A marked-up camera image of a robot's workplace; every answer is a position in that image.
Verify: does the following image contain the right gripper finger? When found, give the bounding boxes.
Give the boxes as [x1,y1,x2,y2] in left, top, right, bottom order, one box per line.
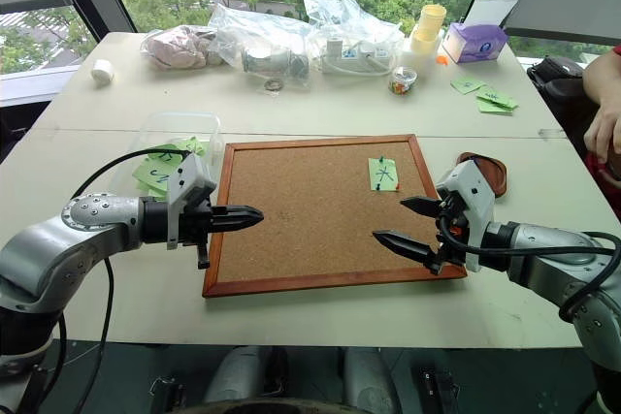
[399,196,442,219]
[372,230,441,266]

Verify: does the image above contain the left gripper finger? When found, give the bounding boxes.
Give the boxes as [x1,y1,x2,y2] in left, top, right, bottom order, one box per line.
[211,219,259,236]
[211,205,266,223]

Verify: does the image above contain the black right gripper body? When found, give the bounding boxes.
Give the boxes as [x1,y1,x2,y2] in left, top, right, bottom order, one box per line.
[426,190,470,276]

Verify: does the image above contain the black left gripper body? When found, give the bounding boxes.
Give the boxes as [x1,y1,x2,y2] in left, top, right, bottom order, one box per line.
[178,192,218,271]

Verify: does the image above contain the green note with blue writing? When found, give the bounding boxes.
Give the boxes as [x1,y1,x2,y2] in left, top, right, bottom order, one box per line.
[367,156,401,193]

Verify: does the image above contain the green paper note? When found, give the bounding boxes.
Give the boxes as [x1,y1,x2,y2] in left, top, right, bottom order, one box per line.
[474,85,520,111]
[178,138,210,157]
[134,181,169,201]
[475,98,515,116]
[131,159,175,192]
[450,79,487,95]
[144,147,189,164]

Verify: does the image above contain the wood framed cork board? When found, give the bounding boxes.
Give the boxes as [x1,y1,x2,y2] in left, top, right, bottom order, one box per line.
[201,134,469,300]

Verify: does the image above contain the small cup with pins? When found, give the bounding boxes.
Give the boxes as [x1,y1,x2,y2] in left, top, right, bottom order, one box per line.
[387,65,419,96]

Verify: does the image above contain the bystander bare hand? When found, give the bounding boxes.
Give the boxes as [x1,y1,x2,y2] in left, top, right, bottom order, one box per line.
[582,102,621,166]

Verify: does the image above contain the brown round dish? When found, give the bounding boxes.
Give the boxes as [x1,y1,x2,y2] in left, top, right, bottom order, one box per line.
[455,151,509,201]

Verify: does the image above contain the clear plastic container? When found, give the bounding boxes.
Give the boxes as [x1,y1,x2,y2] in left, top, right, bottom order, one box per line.
[110,111,225,198]

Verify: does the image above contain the silver robot leg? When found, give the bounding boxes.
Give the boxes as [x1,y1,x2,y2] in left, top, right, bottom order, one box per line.
[202,345,264,405]
[341,346,405,414]

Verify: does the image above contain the black block under table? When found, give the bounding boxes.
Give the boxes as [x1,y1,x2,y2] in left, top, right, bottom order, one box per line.
[410,366,461,414]

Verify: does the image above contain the white plastic box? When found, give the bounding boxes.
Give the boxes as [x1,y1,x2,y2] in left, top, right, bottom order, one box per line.
[400,29,445,67]

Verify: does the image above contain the grey cylindrical roll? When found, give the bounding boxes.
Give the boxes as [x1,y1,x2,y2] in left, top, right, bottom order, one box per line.
[241,47,311,81]

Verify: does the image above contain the white power strip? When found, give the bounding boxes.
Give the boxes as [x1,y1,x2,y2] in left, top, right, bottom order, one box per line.
[319,37,395,78]

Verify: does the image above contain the purple tissue box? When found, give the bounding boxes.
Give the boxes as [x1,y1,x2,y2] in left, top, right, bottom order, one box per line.
[441,21,509,65]

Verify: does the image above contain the bag of pink cloth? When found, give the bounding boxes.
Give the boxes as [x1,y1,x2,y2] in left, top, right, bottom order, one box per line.
[140,24,225,72]

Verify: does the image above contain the stacked pale yellow cups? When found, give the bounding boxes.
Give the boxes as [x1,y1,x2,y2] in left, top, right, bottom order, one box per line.
[409,3,447,54]

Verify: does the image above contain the white tape roll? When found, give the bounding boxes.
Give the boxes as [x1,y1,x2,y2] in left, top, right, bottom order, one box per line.
[90,58,115,86]

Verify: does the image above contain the black bag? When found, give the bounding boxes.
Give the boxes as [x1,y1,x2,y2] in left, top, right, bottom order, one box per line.
[525,55,587,106]

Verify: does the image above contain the large clear plastic bag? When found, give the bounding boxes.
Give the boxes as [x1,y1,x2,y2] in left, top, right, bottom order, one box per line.
[301,0,407,79]

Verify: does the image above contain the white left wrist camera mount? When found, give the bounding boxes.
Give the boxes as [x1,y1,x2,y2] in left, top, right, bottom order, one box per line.
[166,152,217,251]

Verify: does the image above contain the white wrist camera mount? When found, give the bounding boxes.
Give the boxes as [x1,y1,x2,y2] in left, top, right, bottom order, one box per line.
[435,160,497,273]
[166,152,217,251]

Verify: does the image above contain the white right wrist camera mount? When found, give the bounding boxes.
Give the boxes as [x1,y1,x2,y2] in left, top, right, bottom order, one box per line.
[435,160,497,273]

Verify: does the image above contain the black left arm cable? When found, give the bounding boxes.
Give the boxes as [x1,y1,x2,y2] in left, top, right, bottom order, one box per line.
[70,148,196,414]

